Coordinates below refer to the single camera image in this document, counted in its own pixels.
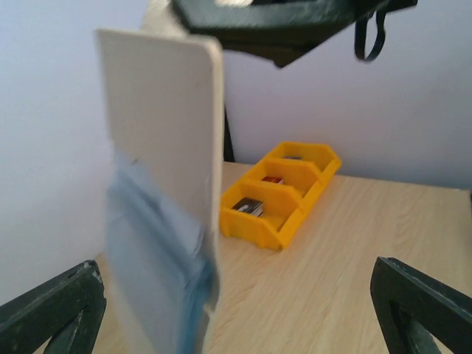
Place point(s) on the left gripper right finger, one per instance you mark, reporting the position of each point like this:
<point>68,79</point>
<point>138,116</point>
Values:
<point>413,309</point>

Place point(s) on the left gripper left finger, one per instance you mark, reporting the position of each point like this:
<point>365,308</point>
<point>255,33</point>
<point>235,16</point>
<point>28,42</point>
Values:
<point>64,313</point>

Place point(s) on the white card holder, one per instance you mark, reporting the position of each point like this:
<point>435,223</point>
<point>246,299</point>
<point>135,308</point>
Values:
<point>165,115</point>

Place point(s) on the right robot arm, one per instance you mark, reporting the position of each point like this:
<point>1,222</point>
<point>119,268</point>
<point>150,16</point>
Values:
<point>284,31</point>

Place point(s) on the yellow bin with red cards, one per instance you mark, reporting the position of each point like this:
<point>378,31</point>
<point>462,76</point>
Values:
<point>303,176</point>

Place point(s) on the yellow bin with blue cards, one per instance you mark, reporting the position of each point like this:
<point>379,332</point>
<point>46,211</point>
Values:
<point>325,161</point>

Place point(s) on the yellow bin with black cards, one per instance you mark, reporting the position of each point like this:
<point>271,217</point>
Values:
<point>283,212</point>

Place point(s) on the red card stack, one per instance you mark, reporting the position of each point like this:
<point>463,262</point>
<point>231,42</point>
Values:
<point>273,179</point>

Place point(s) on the black card stack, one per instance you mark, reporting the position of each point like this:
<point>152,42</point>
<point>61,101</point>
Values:
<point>249,206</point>

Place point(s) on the right black frame post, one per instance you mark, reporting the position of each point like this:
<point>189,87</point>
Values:
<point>228,152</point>

